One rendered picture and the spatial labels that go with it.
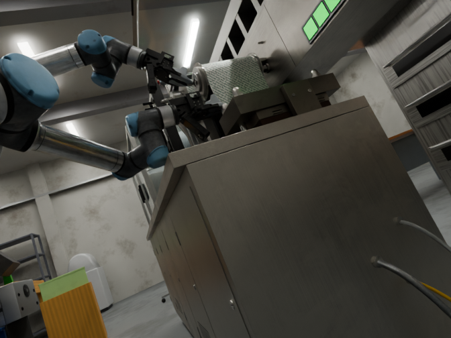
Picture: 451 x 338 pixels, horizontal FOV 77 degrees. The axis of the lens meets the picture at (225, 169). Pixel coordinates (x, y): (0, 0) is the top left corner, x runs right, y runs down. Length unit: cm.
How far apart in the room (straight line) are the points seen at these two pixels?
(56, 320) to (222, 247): 333
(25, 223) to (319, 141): 825
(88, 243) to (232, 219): 767
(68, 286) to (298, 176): 341
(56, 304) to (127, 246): 448
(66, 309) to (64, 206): 494
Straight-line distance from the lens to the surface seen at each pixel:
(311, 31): 110
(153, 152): 91
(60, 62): 107
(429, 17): 291
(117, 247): 816
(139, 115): 96
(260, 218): 69
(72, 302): 385
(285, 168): 75
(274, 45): 127
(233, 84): 113
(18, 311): 93
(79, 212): 840
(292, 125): 81
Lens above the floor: 70
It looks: 10 degrees up
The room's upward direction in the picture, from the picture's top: 23 degrees counter-clockwise
